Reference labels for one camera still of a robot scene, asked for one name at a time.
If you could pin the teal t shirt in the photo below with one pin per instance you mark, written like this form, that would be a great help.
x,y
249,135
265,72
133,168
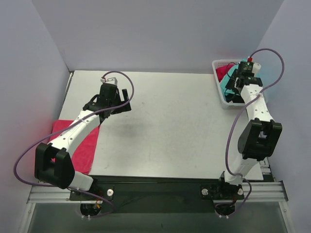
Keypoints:
x,y
234,69

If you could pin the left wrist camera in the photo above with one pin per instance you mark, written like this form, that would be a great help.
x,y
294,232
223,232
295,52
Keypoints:
x,y
112,80

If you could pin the red t shirt in basket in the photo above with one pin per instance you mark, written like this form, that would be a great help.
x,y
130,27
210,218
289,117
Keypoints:
x,y
221,71

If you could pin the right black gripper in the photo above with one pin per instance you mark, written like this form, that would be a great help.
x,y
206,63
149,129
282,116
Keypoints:
x,y
231,96

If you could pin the aluminium rail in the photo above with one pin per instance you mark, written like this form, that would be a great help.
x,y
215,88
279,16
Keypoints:
x,y
68,85
266,171
261,192

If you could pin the black t shirt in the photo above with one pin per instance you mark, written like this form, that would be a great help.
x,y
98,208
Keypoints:
x,y
233,95

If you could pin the aluminium left side rail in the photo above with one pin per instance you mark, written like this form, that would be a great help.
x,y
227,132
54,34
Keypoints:
x,y
68,85

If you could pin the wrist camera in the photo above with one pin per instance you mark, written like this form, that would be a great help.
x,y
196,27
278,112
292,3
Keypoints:
x,y
249,66
112,80

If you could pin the aluminium right side rail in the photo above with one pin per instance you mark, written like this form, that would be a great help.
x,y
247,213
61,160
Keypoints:
x,y
266,171

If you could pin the white plastic laundry basket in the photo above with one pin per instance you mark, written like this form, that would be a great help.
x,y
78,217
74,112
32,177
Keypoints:
x,y
223,97

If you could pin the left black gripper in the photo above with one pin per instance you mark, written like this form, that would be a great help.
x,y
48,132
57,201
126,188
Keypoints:
x,y
122,102

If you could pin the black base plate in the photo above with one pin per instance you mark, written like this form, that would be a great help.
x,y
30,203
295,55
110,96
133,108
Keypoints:
x,y
155,195

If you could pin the aluminium front rail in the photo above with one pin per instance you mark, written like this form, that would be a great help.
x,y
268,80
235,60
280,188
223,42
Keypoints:
x,y
261,192

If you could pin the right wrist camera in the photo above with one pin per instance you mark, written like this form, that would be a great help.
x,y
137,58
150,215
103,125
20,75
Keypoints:
x,y
249,66

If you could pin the folded pink t shirt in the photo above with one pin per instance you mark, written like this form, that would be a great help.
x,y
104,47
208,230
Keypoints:
x,y
83,157

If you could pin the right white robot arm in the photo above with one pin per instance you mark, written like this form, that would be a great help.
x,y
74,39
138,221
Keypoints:
x,y
259,137

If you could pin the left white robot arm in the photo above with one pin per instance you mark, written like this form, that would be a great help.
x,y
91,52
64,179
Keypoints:
x,y
53,162

